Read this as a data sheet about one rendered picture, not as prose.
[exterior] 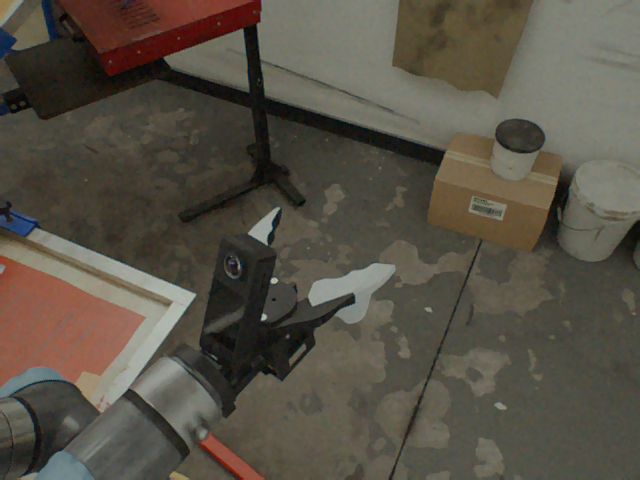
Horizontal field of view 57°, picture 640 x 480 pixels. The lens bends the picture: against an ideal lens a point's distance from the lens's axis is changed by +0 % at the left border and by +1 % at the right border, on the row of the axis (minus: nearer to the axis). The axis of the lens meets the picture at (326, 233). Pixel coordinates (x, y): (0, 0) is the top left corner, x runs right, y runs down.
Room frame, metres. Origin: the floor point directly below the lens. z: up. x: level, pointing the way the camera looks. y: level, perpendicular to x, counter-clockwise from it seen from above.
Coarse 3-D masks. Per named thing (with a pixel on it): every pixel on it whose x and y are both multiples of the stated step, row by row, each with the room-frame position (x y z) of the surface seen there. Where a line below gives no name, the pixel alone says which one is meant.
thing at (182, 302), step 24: (24, 240) 0.94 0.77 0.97; (48, 240) 0.93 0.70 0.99; (72, 264) 0.88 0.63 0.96; (96, 264) 0.85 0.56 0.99; (120, 264) 0.85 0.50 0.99; (144, 288) 0.78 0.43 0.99; (168, 288) 0.78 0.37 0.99; (168, 312) 0.72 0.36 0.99; (168, 336) 0.66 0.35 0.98; (144, 360) 0.60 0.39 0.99; (120, 384) 0.54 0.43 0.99
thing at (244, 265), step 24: (240, 240) 0.30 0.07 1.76; (216, 264) 0.30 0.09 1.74; (240, 264) 0.28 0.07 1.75; (264, 264) 0.28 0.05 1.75; (216, 288) 0.28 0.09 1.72; (240, 288) 0.27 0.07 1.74; (264, 288) 0.28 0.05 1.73; (216, 312) 0.27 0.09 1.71; (240, 312) 0.26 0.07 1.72; (216, 336) 0.26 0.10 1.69; (240, 336) 0.25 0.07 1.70; (240, 360) 0.24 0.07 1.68
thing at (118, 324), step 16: (0, 256) 0.91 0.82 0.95; (16, 272) 0.86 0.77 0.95; (32, 272) 0.86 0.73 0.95; (32, 288) 0.81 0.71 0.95; (48, 288) 0.81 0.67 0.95; (64, 288) 0.81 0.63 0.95; (64, 304) 0.76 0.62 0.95; (80, 304) 0.76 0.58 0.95; (96, 304) 0.76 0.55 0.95; (112, 304) 0.76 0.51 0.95; (112, 320) 0.72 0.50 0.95; (128, 320) 0.72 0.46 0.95; (96, 336) 0.68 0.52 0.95; (112, 336) 0.68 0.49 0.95; (128, 336) 0.68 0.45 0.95; (80, 352) 0.64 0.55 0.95; (96, 352) 0.64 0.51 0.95; (112, 352) 0.64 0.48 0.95; (64, 368) 0.60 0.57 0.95; (80, 368) 0.60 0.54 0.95; (96, 368) 0.60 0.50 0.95
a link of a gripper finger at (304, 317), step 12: (300, 300) 0.29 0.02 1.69; (336, 300) 0.29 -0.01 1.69; (348, 300) 0.29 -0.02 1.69; (300, 312) 0.28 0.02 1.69; (312, 312) 0.28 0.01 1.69; (324, 312) 0.28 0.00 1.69; (336, 312) 0.28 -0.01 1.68; (288, 324) 0.27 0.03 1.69; (300, 324) 0.27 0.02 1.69; (312, 324) 0.27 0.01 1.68
